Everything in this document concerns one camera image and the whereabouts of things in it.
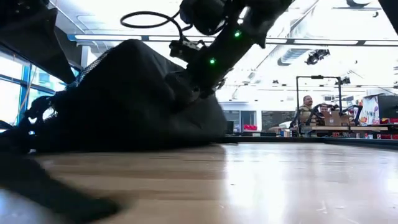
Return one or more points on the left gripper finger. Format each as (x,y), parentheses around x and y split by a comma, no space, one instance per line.
(37,40)

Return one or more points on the black ceiling spotlight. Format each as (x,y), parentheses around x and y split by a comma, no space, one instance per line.
(317,56)

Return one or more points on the dark wall board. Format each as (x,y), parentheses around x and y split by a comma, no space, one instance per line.
(276,119)

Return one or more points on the silver ventilation duct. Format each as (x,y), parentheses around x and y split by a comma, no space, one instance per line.
(290,56)

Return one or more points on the black aluminium table frame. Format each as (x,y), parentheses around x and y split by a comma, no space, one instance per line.
(311,140)

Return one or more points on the black camera stand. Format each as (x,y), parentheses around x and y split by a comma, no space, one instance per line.
(297,99)

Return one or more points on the red storage crates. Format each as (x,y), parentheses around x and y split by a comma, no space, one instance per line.
(391,121)

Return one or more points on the colourful white poster board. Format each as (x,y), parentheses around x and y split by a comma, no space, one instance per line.
(370,110)

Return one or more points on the black monitor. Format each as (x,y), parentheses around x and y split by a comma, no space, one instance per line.
(388,107)

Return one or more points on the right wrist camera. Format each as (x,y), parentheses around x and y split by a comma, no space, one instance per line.
(183,49)

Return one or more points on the small black screen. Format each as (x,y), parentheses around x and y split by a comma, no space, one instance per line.
(229,127)

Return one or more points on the long linear ceiling light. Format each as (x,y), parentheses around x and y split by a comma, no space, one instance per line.
(105,37)

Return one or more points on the black background robot arm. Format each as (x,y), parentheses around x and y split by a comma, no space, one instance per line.
(317,112)
(357,112)

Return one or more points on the brown cardboard box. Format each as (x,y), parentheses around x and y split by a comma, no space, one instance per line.
(335,119)

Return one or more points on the wooden background table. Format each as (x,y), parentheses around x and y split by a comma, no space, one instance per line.
(342,128)

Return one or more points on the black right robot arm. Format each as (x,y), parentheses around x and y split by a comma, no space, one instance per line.
(248,18)

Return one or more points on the black Wolt backpack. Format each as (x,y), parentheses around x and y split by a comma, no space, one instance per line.
(124,109)

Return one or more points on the person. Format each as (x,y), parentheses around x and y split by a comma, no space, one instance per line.
(306,109)

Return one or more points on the black ceiling fixture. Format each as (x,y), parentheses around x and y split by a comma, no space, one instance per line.
(371,8)

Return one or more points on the small red container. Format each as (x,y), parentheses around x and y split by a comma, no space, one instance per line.
(250,127)

